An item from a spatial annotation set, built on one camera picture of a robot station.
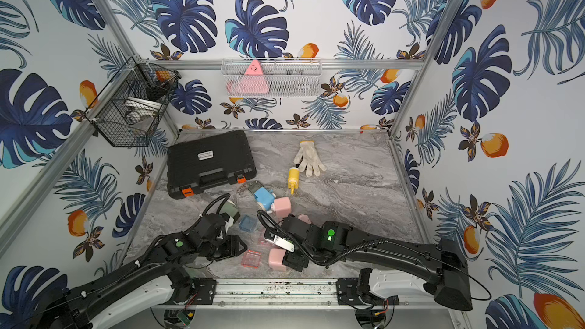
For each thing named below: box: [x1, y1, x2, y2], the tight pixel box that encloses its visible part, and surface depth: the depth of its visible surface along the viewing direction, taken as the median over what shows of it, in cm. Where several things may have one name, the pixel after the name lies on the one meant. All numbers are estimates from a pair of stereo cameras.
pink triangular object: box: [237, 59, 269, 94], surface depth 92 cm
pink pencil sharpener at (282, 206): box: [273, 196, 292, 219], surface depth 90 cm
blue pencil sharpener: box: [253, 186, 275, 211], surface depth 94 cm
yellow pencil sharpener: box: [287, 166, 300, 195], surface depth 99 cm
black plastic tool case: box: [166, 129, 257, 199], surface depth 102 cm
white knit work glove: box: [293, 140, 327, 178], surface depth 109 cm
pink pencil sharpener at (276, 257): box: [268, 248, 288, 272], surface depth 77 cm
